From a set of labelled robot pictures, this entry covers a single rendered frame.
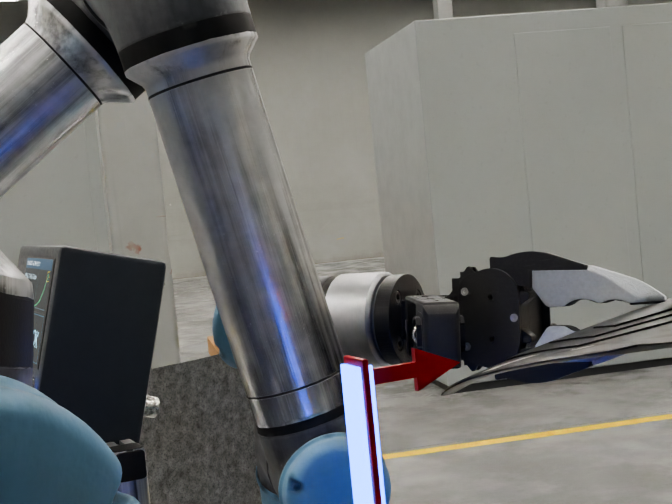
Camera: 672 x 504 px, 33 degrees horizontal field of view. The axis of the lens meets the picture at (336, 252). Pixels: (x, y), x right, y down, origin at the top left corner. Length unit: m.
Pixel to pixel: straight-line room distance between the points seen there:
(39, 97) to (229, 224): 0.20
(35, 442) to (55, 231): 6.41
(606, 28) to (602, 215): 1.14
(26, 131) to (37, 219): 5.71
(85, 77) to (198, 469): 1.70
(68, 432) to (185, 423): 2.29
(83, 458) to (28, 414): 0.02
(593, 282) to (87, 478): 0.63
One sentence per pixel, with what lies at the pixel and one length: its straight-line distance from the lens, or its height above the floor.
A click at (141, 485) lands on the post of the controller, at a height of 1.02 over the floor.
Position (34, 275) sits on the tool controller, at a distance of 1.25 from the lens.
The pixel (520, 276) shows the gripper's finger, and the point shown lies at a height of 1.21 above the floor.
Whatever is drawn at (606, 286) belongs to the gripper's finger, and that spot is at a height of 1.20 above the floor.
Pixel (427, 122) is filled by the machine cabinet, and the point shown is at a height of 1.64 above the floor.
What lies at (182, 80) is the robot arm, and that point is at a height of 1.36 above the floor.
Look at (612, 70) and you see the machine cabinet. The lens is 7.23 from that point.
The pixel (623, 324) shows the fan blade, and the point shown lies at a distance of 0.72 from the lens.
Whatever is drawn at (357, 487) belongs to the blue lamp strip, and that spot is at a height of 1.12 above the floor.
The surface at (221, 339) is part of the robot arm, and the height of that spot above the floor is 1.17.
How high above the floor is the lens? 1.28
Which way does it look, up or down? 3 degrees down
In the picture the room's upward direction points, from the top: 6 degrees counter-clockwise
